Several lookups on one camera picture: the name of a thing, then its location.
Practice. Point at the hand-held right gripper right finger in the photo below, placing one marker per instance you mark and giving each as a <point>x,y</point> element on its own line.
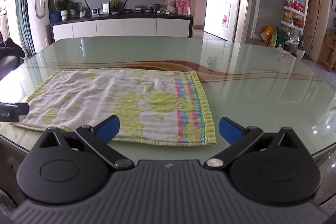
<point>229,130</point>

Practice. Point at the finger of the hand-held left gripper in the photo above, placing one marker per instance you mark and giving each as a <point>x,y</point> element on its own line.
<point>24,108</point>

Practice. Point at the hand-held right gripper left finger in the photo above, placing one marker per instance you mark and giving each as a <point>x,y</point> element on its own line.
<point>109,130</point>

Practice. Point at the yellow-green patterned towel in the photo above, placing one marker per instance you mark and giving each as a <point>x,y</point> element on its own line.
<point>105,98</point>

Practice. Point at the dark cloth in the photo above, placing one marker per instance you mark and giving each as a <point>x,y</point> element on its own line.
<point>10,48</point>

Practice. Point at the blue pot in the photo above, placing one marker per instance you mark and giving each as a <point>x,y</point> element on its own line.
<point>54,16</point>

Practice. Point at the orange plastic bag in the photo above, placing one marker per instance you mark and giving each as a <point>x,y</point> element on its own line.
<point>267,35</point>

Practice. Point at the white dark-topped television cabinet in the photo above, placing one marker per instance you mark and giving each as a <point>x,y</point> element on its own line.
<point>120,27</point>

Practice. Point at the green curtain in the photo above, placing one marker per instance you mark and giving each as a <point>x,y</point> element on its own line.
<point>23,3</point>

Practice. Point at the white standing air conditioner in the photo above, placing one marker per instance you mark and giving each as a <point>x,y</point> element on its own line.
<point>39,3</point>

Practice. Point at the green plastic bag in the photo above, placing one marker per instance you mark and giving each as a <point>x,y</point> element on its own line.
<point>282,36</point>

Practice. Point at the potted plant in white vase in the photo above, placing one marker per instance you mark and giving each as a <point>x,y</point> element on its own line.
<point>63,7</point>

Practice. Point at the small green plant in glass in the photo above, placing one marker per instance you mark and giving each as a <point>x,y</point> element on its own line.
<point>73,10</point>

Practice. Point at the pot of yellow-tipped stems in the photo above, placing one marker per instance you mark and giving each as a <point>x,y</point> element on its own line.
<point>114,6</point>

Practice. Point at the white storage shelf rack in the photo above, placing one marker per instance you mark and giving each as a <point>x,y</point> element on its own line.
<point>292,19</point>

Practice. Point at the wooden chair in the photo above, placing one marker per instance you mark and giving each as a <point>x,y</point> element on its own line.
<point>329,50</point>

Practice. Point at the pink gift box with bow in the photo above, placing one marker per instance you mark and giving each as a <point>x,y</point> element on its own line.
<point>183,3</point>

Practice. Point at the wrapped doll bouquet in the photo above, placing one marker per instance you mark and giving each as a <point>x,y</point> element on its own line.
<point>170,2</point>

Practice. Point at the small dark photo frame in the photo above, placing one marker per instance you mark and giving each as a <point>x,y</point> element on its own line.
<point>95,11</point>

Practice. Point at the silver photo frame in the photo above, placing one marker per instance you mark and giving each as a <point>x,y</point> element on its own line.
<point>105,8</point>

